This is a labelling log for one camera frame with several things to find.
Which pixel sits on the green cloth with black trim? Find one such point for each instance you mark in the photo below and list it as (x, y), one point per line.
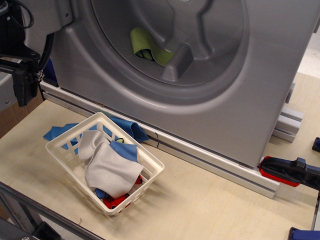
(144, 46)

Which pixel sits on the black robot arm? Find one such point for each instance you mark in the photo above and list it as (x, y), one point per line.
(24, 64)

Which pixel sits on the white plastic laundry basket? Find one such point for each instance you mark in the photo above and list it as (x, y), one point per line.
(64, 150)

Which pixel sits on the grey toy washing machine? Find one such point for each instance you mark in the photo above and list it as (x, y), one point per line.
(224, 88)

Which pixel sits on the blue cloth behind basket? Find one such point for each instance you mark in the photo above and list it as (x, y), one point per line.
(131, 128)

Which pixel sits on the blue cloth in basket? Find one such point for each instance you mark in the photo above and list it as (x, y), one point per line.
(127, 151)

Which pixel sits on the grey cloth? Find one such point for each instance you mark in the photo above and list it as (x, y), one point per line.
(105, 169)

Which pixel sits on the red cloth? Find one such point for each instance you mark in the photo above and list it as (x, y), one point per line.
(112, 203)

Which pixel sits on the red black clamp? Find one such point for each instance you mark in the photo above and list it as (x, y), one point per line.
(290, 172)

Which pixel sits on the black clamp end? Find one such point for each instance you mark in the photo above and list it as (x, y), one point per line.
(316, 145)

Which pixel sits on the blue clamp pad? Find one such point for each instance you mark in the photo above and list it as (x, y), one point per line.
(297, 234)

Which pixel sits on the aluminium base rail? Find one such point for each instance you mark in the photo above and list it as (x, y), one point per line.
(230, 169)

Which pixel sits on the black metal table frame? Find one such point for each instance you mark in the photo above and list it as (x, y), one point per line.
(22, 218)

